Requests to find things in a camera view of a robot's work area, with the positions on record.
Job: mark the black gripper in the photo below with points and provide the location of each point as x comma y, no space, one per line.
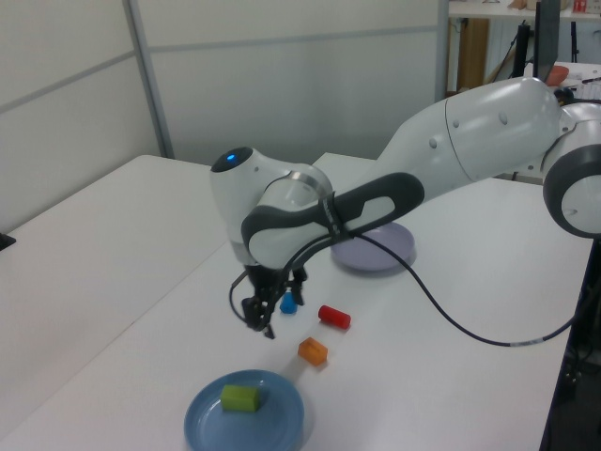
270,284

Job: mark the blue hexagonal block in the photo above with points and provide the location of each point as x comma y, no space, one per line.
287,306

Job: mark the red cylinder block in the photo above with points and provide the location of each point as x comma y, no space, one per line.
334,315

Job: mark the orange rectangular block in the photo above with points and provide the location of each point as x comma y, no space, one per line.
312,350

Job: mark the green rectangular block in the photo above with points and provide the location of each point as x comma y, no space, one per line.
239,398

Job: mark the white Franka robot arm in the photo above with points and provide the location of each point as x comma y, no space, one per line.
493,131

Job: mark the purple plate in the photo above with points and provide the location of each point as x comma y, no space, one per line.
375,256

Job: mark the blue plate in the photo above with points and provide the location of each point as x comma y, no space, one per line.
277,409

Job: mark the black monitor stand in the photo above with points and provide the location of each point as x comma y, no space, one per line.
523,47

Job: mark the orange bowl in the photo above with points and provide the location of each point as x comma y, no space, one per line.
559,75

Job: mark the grey partition post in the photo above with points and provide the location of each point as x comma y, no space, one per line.
443,47
149,80

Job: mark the black metal stand frame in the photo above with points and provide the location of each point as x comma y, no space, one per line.
582,329

